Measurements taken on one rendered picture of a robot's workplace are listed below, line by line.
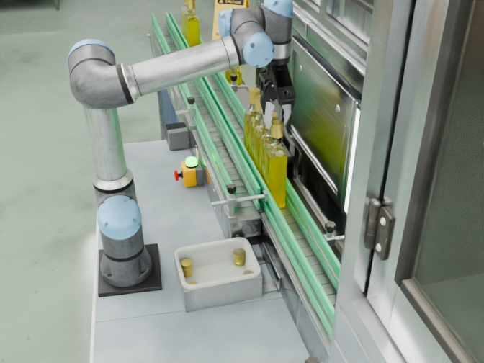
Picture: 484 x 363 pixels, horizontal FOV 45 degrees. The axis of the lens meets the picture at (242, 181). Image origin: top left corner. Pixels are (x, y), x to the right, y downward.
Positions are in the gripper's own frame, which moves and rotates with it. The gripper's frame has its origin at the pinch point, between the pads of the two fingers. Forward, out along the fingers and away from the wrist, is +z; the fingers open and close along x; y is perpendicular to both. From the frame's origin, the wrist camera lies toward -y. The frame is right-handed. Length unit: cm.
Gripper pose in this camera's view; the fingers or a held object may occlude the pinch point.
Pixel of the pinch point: (276, 124)
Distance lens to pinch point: 166.0
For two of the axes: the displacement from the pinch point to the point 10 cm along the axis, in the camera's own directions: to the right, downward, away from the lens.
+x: -9.7, 1.5, -2.2
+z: 0.0, 8.3, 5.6
